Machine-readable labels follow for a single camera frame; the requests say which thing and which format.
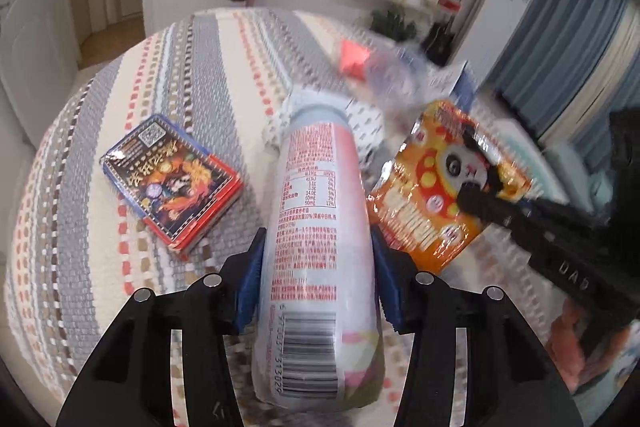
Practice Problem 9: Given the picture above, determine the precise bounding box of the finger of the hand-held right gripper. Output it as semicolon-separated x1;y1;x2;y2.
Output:
457;167;543;235

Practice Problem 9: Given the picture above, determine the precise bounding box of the clear plastic bottle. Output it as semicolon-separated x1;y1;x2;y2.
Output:
368;46;432;104

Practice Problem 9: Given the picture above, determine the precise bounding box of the green potted plant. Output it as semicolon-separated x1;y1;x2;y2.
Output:
370;6;420;44

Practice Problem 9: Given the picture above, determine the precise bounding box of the red crumpled packet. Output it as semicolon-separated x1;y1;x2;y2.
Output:
338;38;375;78

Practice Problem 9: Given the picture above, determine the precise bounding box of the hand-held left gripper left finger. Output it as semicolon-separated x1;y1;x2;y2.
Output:
56;227;267;427

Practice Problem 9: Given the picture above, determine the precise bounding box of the blue white paper box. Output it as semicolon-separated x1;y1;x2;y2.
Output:
429;61;482;112

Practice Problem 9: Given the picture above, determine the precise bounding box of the white pink plastic bottle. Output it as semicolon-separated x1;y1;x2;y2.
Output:
251;90;386;409

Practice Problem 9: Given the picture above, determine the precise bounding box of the white tall cabinet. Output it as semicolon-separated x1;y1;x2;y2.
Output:
449;0;544;84

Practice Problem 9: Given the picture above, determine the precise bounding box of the orange panda snack packet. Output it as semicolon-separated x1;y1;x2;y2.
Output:
366;99;532;271

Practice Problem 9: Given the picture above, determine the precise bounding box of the blue red printed box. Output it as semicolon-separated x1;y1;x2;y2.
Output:
100;114;245;262

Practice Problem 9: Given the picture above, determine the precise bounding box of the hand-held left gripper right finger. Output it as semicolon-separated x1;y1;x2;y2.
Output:
370;227;585;427

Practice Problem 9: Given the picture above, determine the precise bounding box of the white patterned packet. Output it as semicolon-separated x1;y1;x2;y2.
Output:
263;93;385;168

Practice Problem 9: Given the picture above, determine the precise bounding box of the blue grey curtain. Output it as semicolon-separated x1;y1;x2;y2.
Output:
486;0;640;168

